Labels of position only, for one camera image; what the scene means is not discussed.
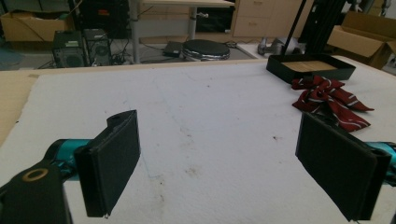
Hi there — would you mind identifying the black computer tower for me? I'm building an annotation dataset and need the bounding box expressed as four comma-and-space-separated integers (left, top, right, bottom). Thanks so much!
51, 30, 89, 69
83, 28, 113, 67

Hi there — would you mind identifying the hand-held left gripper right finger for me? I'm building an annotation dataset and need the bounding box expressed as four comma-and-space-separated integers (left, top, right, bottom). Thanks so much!
294, 111, 392, 222

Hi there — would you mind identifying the black flat device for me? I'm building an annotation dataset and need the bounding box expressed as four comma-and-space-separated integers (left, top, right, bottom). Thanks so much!
163, 40, 184, 58

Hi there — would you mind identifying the black tray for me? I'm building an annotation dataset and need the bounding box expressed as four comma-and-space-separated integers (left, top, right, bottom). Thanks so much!
265, 53, 357, 85

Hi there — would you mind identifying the open cardboard box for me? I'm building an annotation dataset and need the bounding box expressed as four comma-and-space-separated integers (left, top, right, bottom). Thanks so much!
326, 10, 396, 71

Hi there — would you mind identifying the black metal stand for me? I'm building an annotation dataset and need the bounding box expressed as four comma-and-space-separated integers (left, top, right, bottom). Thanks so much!
281, 0, 347, 57

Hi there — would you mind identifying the round black stool seat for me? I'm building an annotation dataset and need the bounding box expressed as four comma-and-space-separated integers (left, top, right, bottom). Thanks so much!
181, 38, 232, 62

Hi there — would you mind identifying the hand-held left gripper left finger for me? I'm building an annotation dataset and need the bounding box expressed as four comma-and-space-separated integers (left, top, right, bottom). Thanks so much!
73, 109, 141, 218

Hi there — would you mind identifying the wooden drawer cabinet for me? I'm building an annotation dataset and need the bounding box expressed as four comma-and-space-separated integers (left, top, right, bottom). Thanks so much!
232, 0, 316, 39

